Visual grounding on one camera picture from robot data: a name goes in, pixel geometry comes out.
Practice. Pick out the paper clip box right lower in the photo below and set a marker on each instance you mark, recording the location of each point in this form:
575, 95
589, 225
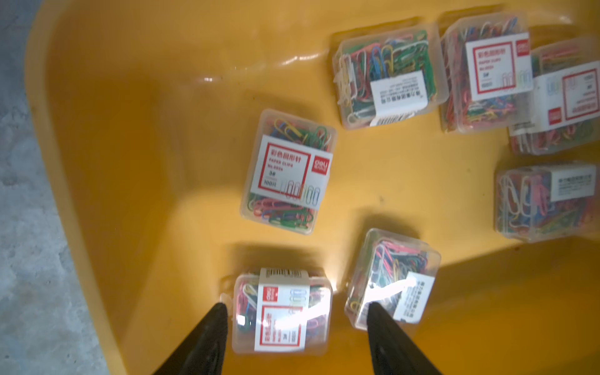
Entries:
545, 202

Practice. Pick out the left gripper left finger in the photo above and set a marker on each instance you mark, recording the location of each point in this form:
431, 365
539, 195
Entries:
203, 350

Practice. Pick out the paper clip box right edge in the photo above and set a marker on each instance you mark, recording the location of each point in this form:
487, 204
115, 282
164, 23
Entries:
564, 105

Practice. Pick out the paper clip box under stack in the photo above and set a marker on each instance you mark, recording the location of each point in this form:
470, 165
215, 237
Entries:
386, 76

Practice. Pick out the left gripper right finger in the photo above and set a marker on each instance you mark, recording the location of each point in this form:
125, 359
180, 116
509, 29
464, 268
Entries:
392, 350

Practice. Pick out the paper clip box far right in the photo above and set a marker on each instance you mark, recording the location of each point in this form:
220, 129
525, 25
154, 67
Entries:
489, 69

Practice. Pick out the paper clip box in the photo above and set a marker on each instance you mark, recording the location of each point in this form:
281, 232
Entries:
545, 202
279, 311
289, 172
386, 76
489, 69

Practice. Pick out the paper clip box barcode side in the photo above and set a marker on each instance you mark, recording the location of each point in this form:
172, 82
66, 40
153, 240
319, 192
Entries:
396, 271

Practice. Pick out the yellow plastic storage tray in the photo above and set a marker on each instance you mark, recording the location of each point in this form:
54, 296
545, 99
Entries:
147, 113

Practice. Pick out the paper clip box top left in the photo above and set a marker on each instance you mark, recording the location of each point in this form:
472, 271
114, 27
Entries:
279, 311

